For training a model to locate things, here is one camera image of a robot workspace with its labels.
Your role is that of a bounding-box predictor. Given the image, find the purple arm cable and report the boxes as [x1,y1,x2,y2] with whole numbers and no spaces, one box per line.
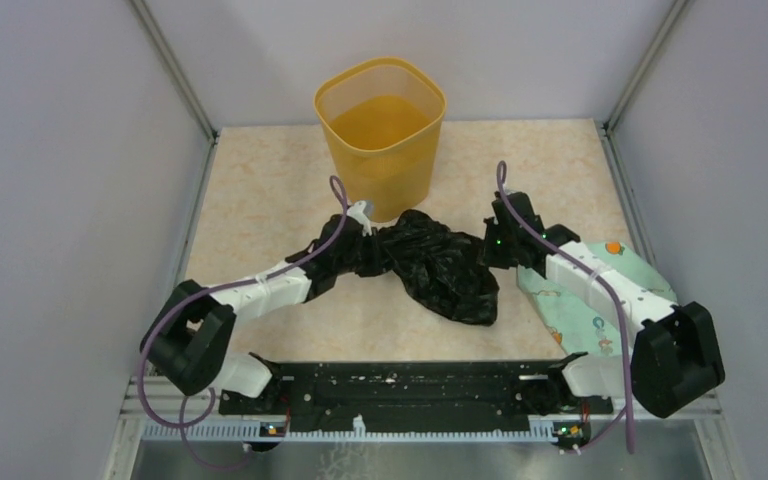
[134,174,352,473]
[495,160,637,457]

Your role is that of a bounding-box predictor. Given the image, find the right aluminium frame post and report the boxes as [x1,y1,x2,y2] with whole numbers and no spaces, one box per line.
[602,0,694,137]

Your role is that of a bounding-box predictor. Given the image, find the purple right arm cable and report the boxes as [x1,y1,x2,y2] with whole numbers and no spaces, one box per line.
[495,160,637,457]

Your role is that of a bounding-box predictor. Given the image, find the aluminium frame post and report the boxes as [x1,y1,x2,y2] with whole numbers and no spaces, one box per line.
[602,0,694,137]
[128,0,220,142]

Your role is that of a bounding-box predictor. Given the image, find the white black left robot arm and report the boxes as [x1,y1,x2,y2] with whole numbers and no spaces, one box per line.
[140,210,373,414]

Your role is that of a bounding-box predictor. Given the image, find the light green patterned cloth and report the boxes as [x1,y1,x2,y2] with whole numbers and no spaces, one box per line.
[517,241,677,357]

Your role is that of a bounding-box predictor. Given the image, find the grey slotted cable duct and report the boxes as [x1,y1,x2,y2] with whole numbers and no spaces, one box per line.
[142,418,558,444]

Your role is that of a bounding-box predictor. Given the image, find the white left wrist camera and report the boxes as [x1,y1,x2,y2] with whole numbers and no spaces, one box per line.
[347,200,374,236]

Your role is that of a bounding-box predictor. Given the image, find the yellow ribbed trash bin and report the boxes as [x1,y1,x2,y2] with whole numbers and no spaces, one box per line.
[313,57,447,223]

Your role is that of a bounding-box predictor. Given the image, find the left aluminium frame post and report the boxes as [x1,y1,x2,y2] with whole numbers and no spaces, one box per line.
[128,0,220,142]

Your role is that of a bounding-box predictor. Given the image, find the black plastic trash bag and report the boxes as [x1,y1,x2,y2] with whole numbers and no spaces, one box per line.
[284,209,501,327]

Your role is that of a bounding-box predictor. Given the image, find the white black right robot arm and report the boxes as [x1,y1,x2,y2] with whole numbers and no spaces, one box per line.
[484,191,726,418]

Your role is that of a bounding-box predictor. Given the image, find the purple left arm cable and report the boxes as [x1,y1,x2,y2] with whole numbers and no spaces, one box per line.
[134,174,352,473]

